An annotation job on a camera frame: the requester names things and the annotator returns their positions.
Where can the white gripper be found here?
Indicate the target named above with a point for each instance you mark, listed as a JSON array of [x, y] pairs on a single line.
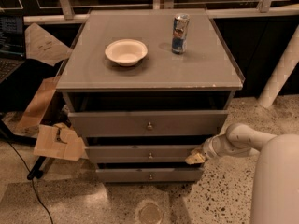
[[209, 148]]

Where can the grey drawer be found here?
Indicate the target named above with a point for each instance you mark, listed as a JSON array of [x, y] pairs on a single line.
[[150, 175], [147, 123], [142, 153]]

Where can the grey bottom drawer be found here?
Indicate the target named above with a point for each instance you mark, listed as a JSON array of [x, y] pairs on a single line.
[[150, 175]]

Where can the grey wooden drawer cabinet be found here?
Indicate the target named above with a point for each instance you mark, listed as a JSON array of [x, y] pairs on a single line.
[[205, 77]]

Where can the grey top drawer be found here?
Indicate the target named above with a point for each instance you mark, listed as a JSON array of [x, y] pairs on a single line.
[[147, 123]]

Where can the blue silver energy drink can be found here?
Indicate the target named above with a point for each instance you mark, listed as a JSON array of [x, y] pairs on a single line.
[[180, 30]]

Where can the small cardboard box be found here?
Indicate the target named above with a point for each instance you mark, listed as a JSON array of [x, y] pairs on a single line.
[[60, 143]]

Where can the folded cardboard piece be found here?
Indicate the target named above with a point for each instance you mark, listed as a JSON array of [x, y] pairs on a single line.
[[42, 108]]

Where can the brown cardboard sheet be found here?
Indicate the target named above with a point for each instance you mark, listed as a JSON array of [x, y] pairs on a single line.
[[44, 47]]

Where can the black laptop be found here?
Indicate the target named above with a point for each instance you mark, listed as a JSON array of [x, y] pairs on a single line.
[[12, 45]]

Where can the white cylindrical post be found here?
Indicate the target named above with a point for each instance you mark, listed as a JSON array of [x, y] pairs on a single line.
[[286, 64]]

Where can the white railing frame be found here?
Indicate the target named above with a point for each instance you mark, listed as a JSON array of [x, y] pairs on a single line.
[[77, 11]]

